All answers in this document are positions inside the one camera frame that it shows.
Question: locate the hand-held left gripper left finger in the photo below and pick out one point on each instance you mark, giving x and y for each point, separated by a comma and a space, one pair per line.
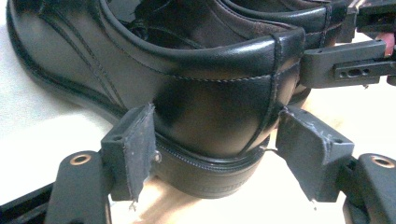
130, 161

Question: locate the black leather shoe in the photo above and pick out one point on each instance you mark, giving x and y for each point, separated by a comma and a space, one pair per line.
295, 15
202, 112

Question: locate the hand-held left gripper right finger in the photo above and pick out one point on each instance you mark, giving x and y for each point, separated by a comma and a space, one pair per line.
311, 152

